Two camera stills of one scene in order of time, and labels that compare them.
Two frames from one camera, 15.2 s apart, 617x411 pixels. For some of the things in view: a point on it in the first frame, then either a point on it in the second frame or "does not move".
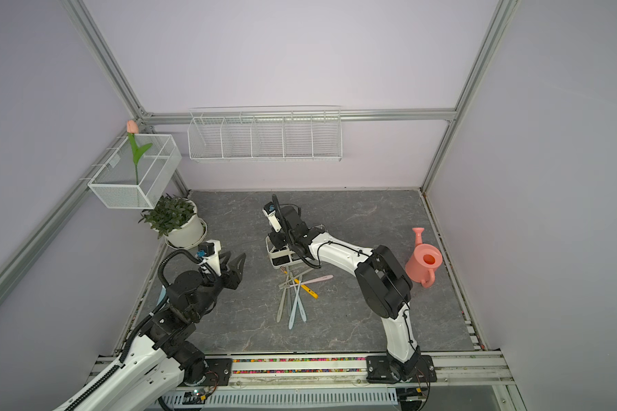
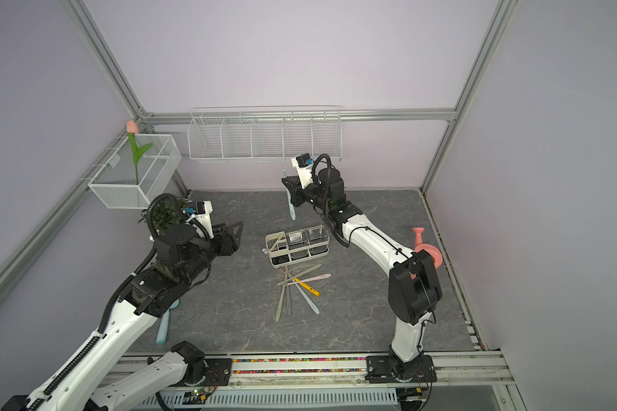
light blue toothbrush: (291, 320) -> (314, 307)
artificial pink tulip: (133, 128) does not move
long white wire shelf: (265, 134) does not move
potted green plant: (176, 219) does not move
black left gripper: (232, 277) -> (229, 231)
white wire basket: (137, 171) does not move
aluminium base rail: (459, 381) does not move
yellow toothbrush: (308, 289) does not move
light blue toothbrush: (304, 318) -> (291, 208)
